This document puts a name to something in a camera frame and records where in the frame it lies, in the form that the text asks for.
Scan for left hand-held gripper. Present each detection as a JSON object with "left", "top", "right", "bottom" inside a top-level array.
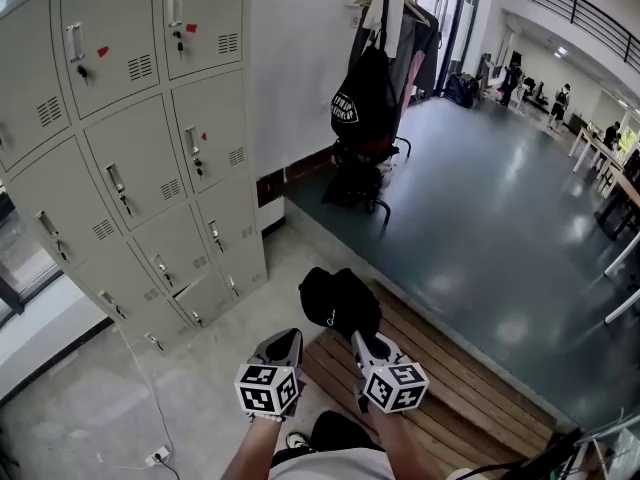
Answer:
[{"left": 233, "top": 327, "right": 305, "bottom": 422}]

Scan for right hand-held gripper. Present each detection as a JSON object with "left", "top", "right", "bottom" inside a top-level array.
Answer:
[{"left": 351, "top": 330, "right": 432, "bottom": 415}]

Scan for black cap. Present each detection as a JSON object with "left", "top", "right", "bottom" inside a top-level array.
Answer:
[{"left": 298, "top": 266, "right": 384, "bottom": 344}]

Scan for black coat rack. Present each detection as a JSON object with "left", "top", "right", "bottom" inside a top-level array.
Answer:
[{"left": 367, "top": 0, "right": 413, "bottom": 227}]

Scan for person's left forearm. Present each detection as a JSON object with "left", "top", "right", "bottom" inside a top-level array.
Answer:
[{"left": 219, "top": 417, "right": 291, "bottom": 480}]

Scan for person's right forearm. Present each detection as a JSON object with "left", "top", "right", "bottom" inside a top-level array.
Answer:
[{"left": 369, "top": 410, "right": 419, "bottom": 480}]

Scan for wooden slatted bench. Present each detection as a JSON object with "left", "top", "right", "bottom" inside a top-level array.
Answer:
[{"left": 302, "top": 277, "right": 559, "bottom": 462}]

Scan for person's black shorts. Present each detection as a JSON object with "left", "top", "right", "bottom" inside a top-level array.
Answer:
[{"left": 269, "top": 410, "right": 386, "bottom": 469}]

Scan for person's white shirt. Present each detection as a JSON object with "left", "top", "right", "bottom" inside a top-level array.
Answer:
[{"left": 267, "top": 447, "right": 399, "bottom": 480}]

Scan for white rectangular box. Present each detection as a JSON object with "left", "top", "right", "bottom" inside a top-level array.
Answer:
[{"left": 259, "top": 202, "right": 287, "bottom": 239}]

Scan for white power socket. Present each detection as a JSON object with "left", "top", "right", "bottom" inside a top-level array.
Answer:
[{"left": 144, "top": 445, "right": 171, "bottom": 468}]

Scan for black nylon bag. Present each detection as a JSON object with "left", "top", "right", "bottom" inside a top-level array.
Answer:
[{"left": 322, "top": 160, "right": 384, "bottom": 214}]

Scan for dark brown baseboard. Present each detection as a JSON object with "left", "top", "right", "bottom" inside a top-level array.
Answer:
[{"left": 255, "top": 143, "right": 346, "bottom": 208}]

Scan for black chair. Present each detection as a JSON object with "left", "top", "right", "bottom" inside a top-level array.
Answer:
[{"left": 459, "top": 426, "right": 589, "bottom": 480}]

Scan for grey metal locker cabinet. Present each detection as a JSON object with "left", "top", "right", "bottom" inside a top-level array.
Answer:
[{"left": 0, "top": 0, "right": 269, "bottom": 354}]

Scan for black luggage pile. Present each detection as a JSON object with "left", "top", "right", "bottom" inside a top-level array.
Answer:
[{"left": 443, "top": 71, "right": 482, "bottom": 110}]

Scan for pink garment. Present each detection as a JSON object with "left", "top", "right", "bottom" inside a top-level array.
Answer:
[{"left": 405, "top": 50, "right": 427, "bottom": 107}]

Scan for round wooden table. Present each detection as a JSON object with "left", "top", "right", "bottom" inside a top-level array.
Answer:
[{"left": 593, "top": 167, "right": 640, "bottom": 242}]

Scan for dark grey jacket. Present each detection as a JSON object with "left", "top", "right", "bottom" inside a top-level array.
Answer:
[{"left": 402, "top": 7, "right": 442, "bottom": 98}]

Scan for white garment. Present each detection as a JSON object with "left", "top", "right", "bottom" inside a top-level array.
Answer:
[{"left": 382, "top": 0, "right": 407, "bottom": 60}]

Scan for black mezzanine railing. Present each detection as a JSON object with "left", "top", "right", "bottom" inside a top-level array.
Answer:
[{"left": 509, "top": 0, "right": 640, "bottom": 77}]

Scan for white floor cable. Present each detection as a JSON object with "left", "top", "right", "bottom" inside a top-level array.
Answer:
[{"left": 113, "top": 317, "right": 174, "bottom": 469}]

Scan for black drawstring backpack white print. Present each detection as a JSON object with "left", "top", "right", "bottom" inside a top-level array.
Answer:
[{"left": 329, "top": 42, "right": 396, "bottom": 144}]

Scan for large glass window wall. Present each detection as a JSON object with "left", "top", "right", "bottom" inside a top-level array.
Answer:
[{"left": 434, "top": 0, "right": 487, "bottom": 97}]

